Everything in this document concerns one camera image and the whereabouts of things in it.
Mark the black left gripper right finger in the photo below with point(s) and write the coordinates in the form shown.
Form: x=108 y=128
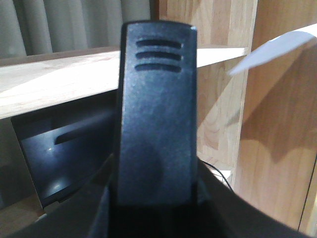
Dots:
x=238 y=218

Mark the wooden shelf unit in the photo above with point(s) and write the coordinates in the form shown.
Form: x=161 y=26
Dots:
x=256 y=130

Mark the grey curtain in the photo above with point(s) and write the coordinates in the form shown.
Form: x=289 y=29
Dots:
x=34 y=27

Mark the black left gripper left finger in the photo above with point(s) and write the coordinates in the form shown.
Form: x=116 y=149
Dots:
x=84 y=215

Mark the silver laptop black keyboard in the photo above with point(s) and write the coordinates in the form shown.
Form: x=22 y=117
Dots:
x=64 y=145

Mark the white paper sheet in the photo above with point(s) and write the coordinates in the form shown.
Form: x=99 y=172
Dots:
x=275 y=48

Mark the black stapler with orange button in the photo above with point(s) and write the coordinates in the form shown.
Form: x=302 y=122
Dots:
x=155 y=190

